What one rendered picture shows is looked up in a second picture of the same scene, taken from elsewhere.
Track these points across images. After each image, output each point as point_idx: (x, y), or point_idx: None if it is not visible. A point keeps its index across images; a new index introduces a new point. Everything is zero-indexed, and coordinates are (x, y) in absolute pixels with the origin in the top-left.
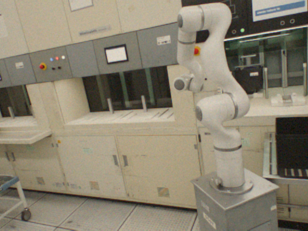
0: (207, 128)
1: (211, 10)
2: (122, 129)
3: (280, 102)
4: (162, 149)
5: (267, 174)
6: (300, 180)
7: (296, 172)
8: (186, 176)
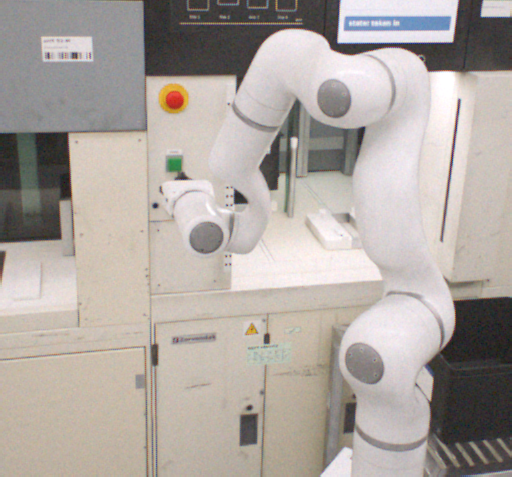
0: (369, 397)
1: (406, 76)
2: None
3: (347, 240)
4: (20, 405)
5: (438, 471)
6: (507, 473)
7: (485, 450)
8: (99, 474)
